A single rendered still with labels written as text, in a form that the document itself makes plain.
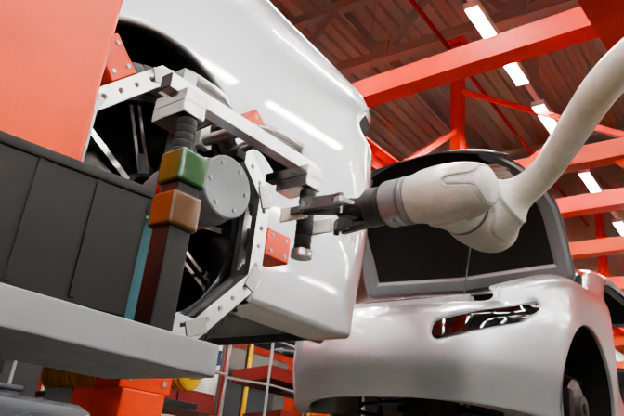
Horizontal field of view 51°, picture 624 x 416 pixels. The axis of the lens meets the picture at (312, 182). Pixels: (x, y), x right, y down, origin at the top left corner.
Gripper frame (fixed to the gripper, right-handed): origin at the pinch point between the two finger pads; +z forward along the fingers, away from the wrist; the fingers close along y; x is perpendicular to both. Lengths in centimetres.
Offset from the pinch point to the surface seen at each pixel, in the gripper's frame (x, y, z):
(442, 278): 95, 320, 143
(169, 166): -19, -57, -30
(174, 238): -27, -56, -32
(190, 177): -20, -56, -32
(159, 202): -24, -57, -30
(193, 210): -24, -54, -32
